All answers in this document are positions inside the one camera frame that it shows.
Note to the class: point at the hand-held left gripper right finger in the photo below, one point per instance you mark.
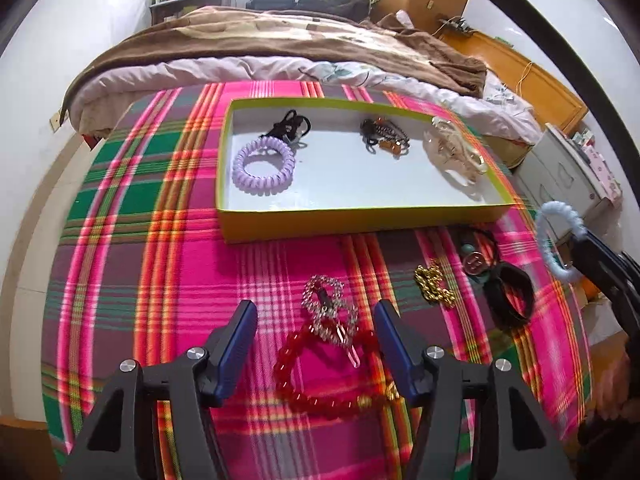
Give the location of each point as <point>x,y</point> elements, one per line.
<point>397,355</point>

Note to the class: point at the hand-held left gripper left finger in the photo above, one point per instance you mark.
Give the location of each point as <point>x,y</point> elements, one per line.
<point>235,350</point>

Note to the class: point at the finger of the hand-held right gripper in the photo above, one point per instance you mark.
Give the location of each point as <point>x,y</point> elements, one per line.
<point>607,250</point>
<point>595,262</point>

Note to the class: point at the rhinestone hair clip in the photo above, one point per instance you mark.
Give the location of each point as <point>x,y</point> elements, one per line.
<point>325,320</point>

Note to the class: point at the yellow cardboard box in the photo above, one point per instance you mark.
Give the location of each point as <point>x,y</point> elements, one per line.
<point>350,185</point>

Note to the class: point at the translucent gold hair claw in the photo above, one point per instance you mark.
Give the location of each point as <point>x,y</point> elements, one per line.
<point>450,157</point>

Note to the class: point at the person's right hand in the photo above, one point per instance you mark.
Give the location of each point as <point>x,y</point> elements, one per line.
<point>615,385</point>

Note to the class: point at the floral patterned boxes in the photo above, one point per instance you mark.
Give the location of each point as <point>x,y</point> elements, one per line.
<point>600,165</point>

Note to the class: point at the white drawer cabinet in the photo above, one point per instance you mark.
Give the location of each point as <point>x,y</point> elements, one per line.
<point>555,180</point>

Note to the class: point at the pink green plaid tablecloth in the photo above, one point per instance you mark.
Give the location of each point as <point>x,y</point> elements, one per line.
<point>150,285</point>

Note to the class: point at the orange wooden headboard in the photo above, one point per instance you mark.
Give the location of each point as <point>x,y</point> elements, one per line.
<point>500,65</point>

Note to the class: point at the brown wooden furniture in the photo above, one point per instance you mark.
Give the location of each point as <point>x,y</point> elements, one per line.
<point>25,455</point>

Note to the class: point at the power strip with plugs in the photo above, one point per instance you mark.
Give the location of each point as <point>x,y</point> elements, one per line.
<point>455,25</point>

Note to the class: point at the desk with shelf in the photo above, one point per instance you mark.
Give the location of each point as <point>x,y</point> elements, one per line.
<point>190,5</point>

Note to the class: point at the dark bag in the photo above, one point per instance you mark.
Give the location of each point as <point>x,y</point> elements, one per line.
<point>332,7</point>

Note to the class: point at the wall socket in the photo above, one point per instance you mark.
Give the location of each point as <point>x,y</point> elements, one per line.
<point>57,122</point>

